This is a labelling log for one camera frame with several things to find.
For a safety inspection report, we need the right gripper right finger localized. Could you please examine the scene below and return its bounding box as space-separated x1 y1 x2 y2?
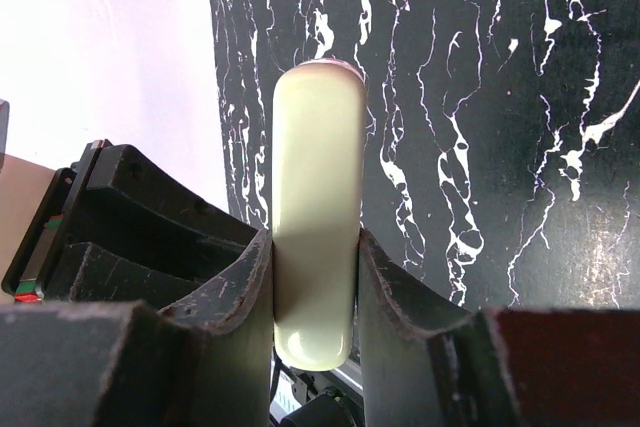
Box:
357 231 639 426

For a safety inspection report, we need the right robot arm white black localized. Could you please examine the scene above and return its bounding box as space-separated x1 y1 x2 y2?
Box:
1 231 639 426

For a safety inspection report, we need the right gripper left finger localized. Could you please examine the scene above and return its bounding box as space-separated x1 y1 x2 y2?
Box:
1 230 273 426

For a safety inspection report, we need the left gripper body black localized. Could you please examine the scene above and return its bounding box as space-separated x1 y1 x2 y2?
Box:
1 140 256 305

